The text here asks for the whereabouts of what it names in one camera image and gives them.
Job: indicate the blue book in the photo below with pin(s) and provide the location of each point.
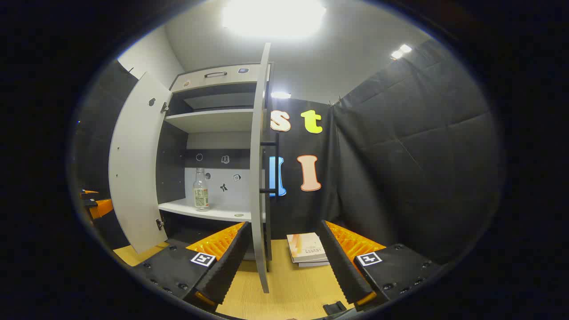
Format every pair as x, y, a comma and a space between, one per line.
313, 264

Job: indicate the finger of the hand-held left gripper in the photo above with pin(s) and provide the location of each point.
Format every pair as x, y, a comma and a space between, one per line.
89, 192
101, 208

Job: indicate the clear plastic bottle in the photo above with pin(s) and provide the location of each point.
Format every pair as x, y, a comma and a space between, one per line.
201, 189

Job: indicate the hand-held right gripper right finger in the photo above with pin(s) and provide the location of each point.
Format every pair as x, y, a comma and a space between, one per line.
344, 271

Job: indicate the narrow ceiling light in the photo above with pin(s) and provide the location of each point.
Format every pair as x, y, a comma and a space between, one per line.
281, 94

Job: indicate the large ceiling light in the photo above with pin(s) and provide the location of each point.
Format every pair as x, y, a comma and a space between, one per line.
273, 18

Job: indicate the grey cabinet drawer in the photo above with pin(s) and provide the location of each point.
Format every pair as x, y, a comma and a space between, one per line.
231, 79

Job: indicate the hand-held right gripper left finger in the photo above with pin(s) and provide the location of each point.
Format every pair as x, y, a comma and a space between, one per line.
226, 266

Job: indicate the black backdrop cloth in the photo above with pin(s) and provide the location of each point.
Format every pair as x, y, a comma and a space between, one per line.
400, 155

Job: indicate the small ceiling light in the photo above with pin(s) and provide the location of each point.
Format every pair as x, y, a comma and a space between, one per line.
401, 51

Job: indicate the white book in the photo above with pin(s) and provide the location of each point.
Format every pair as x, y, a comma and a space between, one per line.
306, 246

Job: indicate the grey cabinet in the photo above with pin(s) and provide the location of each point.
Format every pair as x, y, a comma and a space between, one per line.
213, 120

